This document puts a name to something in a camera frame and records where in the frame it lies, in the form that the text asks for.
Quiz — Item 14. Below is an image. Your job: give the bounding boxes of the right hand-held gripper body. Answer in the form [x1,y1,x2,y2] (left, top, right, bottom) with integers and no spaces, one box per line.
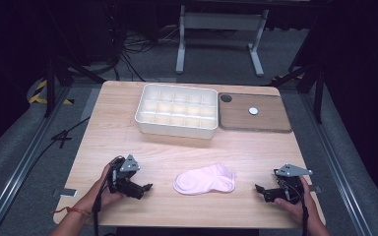
[264,163,314,206]

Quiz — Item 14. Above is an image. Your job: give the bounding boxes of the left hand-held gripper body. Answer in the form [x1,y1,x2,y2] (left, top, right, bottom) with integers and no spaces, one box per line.
[107,153,146,201]

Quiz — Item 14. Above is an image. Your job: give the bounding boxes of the pink sock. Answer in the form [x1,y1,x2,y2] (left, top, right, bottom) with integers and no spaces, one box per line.
[172,162,236,197]

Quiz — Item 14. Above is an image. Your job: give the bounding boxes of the person's right hand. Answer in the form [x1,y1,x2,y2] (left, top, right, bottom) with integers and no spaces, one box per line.
[274,176,317,226]

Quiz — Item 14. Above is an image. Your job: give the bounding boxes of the person's left hand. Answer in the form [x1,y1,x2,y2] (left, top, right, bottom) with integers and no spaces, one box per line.
[98,162,126,208]

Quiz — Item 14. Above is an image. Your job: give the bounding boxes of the brown wooden tray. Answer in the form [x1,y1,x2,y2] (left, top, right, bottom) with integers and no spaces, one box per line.
[218,91,293,134]

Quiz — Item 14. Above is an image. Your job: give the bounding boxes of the white divided storage box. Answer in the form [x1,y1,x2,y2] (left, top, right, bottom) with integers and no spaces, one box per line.
[134,83,219,140]

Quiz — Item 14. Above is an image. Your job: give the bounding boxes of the black metal stand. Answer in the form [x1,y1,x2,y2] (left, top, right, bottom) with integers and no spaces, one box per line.
[43,0,106,118]
[270,13,326,125]

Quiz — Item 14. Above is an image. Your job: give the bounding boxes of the yellow and black floor tape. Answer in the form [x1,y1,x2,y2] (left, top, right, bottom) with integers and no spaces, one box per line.
[29,80,75,106]

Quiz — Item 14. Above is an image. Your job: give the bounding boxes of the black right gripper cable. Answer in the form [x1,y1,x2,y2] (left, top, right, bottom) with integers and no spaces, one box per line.
[279,178,310,236]

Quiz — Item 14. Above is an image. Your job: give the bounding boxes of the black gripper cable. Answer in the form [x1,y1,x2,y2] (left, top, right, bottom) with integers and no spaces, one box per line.
[279,178,310,236]
[92,156,126,236]

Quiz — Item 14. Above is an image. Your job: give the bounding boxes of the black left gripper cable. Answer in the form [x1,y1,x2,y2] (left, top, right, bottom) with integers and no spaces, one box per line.
[92,156,126,236]

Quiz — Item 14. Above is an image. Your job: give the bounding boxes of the aluminium floor rail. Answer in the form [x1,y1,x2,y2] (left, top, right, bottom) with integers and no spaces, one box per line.
[0,86,73,236]
[300,92,375,236]

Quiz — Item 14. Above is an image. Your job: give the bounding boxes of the red string bracelet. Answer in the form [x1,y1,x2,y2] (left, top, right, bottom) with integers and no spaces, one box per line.
[50,206,91,218]

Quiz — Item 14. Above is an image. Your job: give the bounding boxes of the bundle of black floor cables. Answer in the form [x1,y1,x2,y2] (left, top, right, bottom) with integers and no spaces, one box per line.
[111,26,181,83]

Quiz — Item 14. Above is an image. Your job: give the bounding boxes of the white metal table frame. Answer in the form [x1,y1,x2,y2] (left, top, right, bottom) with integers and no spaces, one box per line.
[175,4,270,78]

